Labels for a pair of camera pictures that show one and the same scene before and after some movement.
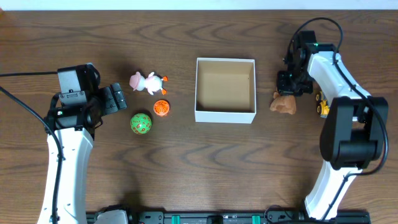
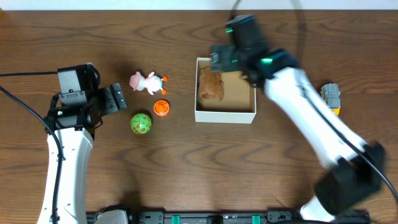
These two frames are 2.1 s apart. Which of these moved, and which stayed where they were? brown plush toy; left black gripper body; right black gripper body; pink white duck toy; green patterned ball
Moved: right black gripper body; brown plush toy
Stayed: left black gripper body; green patterned ball; pink white duck toy
